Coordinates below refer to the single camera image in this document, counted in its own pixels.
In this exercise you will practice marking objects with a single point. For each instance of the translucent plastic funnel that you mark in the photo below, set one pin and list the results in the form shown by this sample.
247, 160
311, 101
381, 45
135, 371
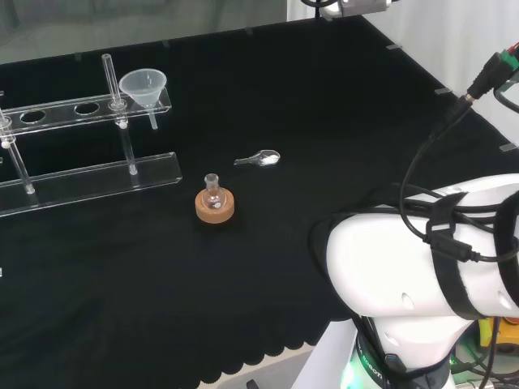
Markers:
142, 87

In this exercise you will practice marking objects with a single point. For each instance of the glass weighing funnel with powder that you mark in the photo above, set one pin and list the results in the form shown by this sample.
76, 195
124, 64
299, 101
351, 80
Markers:
267, 159

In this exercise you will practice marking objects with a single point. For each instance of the clear acrylic funnel stand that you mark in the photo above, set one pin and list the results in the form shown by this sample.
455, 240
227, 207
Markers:
101, 178

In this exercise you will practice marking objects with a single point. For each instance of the small round-bottom glass flask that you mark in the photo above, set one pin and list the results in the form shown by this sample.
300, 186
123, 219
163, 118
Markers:
211, 182

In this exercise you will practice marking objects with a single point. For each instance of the black cloth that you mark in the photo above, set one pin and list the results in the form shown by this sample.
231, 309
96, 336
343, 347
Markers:
284, 101

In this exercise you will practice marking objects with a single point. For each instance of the pale board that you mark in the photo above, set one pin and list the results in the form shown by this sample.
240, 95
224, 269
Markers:
324, 356

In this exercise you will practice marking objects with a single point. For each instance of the clear tape strip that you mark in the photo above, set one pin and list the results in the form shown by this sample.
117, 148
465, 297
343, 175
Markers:
443, 91
394, 47
507, 148

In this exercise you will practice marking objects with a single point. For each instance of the yellow stop button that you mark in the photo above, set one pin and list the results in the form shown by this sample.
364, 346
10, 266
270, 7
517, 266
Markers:
507, 336

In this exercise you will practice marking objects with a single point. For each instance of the white camera housing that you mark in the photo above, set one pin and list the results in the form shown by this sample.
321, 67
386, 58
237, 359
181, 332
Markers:
361, 5

